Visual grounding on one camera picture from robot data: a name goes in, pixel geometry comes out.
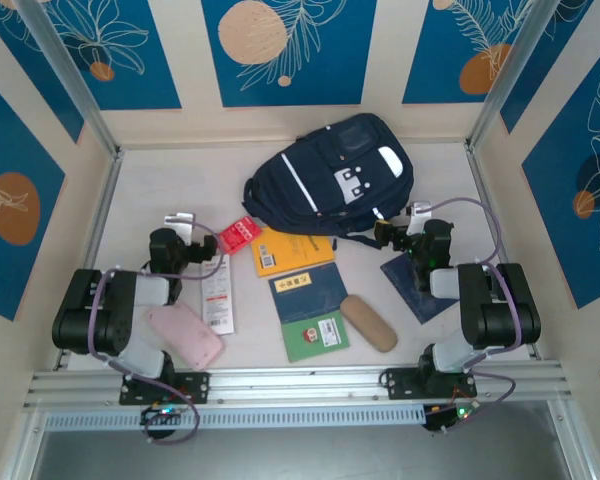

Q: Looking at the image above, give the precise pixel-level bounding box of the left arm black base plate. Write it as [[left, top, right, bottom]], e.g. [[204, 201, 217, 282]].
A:
[[118, 370, 211, 406]]

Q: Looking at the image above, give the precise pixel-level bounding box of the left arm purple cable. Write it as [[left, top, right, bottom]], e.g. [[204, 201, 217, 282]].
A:
[[87, 217, 229, 446]]

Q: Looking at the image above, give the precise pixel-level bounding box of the grey slotted cable duct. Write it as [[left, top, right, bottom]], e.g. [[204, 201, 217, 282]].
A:
[[42, 405, 426, 432]]

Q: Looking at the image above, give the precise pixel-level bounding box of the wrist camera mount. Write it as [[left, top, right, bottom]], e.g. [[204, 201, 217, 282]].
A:
[[163, 212, 199, 236], [407, 201, 434, 234]]

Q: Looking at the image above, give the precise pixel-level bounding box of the navy blue backpack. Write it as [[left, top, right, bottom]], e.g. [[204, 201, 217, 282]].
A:
[[242, 112, 415, 249]]

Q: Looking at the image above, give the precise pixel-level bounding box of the small red card pack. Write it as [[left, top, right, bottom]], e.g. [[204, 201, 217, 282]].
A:
[[218, 215, 262, 257]]

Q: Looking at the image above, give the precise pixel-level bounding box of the dark blue sketch-print notebook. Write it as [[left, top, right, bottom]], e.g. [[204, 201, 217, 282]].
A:
[[379, 251, 461, 325]]

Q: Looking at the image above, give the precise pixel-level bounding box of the blue book with yellow label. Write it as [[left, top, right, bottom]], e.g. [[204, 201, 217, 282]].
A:
[[268, 263, 349, 326]]

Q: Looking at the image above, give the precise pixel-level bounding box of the tan glasses case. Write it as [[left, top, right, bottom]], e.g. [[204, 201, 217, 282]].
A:
[[339, 294, 399, 355]]

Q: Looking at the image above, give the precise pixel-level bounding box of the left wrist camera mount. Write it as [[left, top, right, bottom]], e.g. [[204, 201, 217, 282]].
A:
[[163, 212, 199, 236]]

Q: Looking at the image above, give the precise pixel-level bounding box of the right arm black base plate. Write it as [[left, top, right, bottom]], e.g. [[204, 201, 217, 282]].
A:
[[379, 367, 479, 401]]

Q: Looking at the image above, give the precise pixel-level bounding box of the green booklet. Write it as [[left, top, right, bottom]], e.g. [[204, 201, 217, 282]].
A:
[[281, 312, 352, 364]]

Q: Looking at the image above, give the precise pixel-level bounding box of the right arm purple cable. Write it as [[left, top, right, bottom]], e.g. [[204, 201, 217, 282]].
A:
[[424, 197, 527, 426]]

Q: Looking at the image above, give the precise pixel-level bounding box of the aluminium corner post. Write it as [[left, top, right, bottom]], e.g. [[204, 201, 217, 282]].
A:
[[467, 0, 569, 152], [17, 0, 122, 157]]

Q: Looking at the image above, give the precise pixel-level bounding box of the pink pencil case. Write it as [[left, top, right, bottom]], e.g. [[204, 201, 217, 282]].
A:
[[144, 301, 226, 372]]

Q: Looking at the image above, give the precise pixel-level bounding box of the aluminium table side rail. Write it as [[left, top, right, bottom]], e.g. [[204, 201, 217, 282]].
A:
[[464, 142, 541, 359], [54, 149, 126, 371]]

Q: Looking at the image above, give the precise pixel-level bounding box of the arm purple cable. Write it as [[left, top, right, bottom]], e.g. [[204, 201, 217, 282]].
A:
[[87, 217, 229, 446], [424, 197, 527, 426]]

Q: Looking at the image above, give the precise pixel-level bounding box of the yellow book with barcode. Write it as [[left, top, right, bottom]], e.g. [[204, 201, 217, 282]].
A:
[[250, 227, 336, 280]]

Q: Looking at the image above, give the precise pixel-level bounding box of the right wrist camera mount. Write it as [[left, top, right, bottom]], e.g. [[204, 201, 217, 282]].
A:
[[407, 201, 434, 234]]

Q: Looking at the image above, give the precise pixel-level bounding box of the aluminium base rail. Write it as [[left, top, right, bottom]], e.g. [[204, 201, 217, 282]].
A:
[[22, 362, 576, 412]]

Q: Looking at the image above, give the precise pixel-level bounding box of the long white red-print packet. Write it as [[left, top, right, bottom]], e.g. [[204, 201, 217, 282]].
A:
[[201, 254, 235, 335]]

